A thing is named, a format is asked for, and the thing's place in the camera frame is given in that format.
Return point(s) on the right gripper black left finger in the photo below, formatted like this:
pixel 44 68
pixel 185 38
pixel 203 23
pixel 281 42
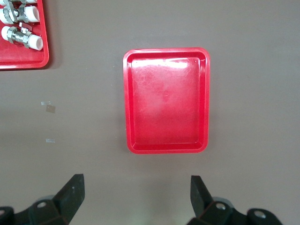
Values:
pixel 70 199

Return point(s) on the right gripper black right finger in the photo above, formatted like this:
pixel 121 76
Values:
pixel 199 199

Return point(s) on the clear tape strip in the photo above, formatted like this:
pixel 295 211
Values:
pixel 50 140
pixel 46 102

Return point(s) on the brown tape patch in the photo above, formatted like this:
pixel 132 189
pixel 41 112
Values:
pixel 50 109

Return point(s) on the red plastic tray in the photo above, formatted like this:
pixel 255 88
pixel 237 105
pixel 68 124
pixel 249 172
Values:
pixel 166 112

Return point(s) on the red tray holding valves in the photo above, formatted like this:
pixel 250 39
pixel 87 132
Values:
pixel 23 58

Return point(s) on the metal valve with white caps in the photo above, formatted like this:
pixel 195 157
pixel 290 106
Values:
pixel 30 14
pixel 35 43
pixel 31 1

